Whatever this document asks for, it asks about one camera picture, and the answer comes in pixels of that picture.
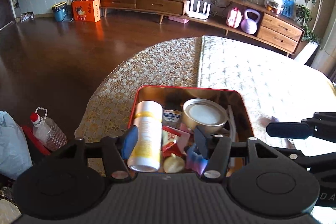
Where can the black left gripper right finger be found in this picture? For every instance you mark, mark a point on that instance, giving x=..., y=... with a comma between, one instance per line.
x=216, y=149

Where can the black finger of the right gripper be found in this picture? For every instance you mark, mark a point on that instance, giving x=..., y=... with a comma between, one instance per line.
x=321, y=126

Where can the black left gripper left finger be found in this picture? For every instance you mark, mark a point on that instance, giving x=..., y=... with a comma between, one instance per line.
x=115, y=151

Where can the yellow white lotion bottle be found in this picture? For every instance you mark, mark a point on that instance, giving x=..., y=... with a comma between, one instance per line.
x=146, y=155

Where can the pink ridged soap box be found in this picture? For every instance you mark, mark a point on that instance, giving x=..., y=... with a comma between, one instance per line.
x=183, y=140

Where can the gold lidded round tin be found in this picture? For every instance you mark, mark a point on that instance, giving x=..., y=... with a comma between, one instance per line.
x=209, y=116

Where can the cream round garlic toy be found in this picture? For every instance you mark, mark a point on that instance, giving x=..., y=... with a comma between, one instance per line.
x=173, y=164

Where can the blue purple flower toy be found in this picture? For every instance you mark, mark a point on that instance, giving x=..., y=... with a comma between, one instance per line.
x=195, y=161

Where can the gold floral lace tablecloth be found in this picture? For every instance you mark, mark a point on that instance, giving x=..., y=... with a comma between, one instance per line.
x=173, y=63

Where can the red yellow snack packet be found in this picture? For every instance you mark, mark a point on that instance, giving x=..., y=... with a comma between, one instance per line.
x=170, y=139

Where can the red metal tin box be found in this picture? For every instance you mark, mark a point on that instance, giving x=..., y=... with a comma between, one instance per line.
x=178, y=128

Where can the small purple angular container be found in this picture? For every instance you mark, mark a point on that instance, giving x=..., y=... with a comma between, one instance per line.
x=273, y=119

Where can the clear eye drop bottle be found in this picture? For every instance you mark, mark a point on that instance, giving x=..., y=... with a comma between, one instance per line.
x=172, y=114

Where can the quilted cream mattress pad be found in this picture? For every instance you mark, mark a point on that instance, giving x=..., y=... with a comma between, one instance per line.
x=271, y=85

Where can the clear plastic water jug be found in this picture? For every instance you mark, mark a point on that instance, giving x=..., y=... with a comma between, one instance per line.
x=46, y=130

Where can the light blue plastic bag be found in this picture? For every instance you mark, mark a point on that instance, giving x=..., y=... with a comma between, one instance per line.
x=14, y=152

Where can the blue plastic basket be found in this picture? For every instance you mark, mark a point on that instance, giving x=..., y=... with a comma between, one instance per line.
x=287, y=8

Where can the purple kettlebell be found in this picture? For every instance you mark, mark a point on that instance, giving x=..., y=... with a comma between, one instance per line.
x=248, y=25

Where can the clear bag of snacks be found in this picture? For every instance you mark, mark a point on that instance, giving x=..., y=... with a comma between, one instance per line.
x=274, y=6

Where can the pink toy case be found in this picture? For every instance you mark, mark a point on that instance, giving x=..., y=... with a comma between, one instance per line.
x=234, y=18

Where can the white wifi router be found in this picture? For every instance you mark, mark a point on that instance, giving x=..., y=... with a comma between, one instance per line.
x=197, y=9

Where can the wooden TV console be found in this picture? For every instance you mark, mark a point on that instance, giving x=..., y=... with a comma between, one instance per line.
x=274, y=30

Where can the orange gift box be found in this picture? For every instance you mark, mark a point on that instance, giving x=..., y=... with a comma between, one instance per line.
x=86, y=10

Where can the teal trash bin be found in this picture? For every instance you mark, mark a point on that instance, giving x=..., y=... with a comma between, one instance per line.
x=62, y=12

